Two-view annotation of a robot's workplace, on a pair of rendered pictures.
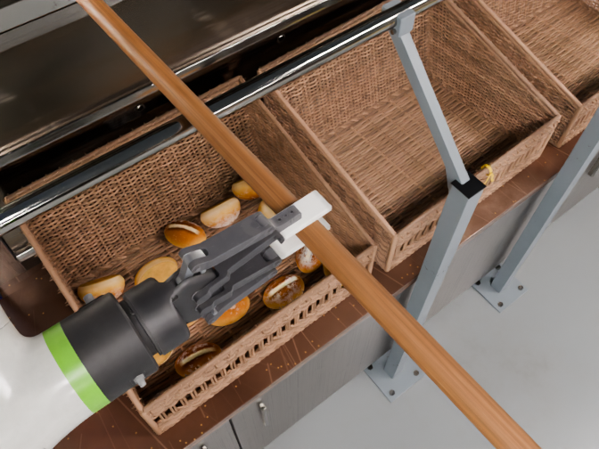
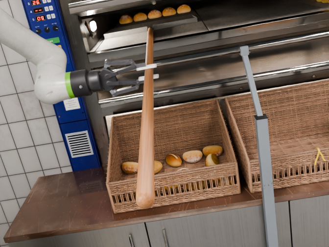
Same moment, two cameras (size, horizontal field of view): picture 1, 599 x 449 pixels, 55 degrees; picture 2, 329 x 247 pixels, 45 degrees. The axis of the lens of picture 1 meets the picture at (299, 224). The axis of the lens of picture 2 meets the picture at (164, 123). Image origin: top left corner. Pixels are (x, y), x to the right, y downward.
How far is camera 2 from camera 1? 112 cm
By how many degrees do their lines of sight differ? 46
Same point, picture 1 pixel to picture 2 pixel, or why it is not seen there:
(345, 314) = (219, 201)
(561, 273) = not seen: outside the picture
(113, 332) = (80, 71)
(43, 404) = (57, 79)
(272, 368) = (172, 209)
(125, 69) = (166, 81)
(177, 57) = (187, 81)
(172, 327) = (94, 77)
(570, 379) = not seen: outside the picture
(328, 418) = not seen: outside the picture
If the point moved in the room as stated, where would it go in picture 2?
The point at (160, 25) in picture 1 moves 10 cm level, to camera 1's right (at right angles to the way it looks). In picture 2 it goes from (183, 67) to (199, 68)
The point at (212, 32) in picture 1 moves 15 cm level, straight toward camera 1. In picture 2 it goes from (204, 75) to (193, 85)
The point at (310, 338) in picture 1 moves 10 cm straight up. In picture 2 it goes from (196, 204) to (193, 184)
